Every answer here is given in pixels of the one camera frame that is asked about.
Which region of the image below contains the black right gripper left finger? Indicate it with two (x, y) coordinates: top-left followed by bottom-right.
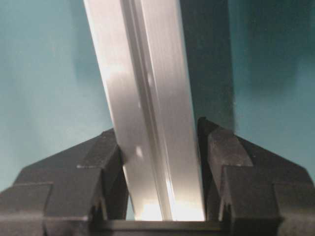
(0, 129), (128, 236)

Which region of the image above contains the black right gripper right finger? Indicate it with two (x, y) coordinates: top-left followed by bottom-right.
(197, 118), (315, 236)

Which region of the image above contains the silver aluminium rail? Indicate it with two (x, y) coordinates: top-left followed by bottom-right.
(84, 0), (205, 221)

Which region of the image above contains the teal table cloth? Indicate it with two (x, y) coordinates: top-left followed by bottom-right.
(0, 0), (315, 189)

